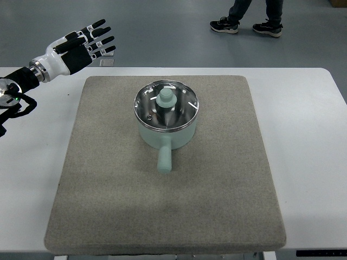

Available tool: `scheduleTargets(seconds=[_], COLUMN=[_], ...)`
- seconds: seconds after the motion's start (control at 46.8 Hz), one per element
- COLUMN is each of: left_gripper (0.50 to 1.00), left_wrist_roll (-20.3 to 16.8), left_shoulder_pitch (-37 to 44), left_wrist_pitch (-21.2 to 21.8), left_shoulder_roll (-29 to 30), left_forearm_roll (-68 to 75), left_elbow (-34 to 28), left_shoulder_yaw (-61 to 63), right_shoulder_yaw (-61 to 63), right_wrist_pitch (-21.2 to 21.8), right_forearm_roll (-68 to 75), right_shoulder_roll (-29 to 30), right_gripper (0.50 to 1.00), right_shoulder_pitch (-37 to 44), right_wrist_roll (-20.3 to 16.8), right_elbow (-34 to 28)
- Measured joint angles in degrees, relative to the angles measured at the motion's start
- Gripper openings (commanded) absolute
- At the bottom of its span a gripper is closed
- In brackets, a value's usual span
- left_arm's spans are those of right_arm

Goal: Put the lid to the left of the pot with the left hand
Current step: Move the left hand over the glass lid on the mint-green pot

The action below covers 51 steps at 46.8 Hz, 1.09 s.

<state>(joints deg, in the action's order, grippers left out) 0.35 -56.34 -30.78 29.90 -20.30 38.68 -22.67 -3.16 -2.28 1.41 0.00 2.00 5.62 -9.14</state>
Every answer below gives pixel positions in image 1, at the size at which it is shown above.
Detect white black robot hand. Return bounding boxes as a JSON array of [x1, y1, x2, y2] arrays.
[[29, 19, 115, 82]]

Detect glass lid with green knob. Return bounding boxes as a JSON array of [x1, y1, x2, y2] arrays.
[[133, 80, 200, 133]]

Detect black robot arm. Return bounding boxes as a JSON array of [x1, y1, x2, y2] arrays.
[[1, 66, 43, 136]]

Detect metal floor plate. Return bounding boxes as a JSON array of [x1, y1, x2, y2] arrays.
[[100, 59, 114, 67]]

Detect mint green saucepan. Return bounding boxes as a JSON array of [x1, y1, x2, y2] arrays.
[[137, 115, 198, 174]]

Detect person's left black sneaker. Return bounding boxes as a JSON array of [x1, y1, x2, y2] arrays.
[[210, 17, 240, 34]]

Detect person's black sneaker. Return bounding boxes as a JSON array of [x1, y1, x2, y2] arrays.
[[252, 21, 283, 38], [210, 17, 240, 34]]

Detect person's right black sneaker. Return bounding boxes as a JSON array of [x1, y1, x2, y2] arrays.
[[252, 21, 283, 38]]

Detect person's dark trouser legs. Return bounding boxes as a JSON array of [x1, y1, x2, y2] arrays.
[[227, 1, 284, 26]]

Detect grey felt mat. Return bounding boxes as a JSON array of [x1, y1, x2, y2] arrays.
[[44, 75, 286, 255]]

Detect cardboard box corner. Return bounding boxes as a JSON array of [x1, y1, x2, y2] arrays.
[[329, 0, 347, 8]]

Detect black panel under table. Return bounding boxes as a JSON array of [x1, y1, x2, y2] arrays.
[[295, 249, 347, 257]]

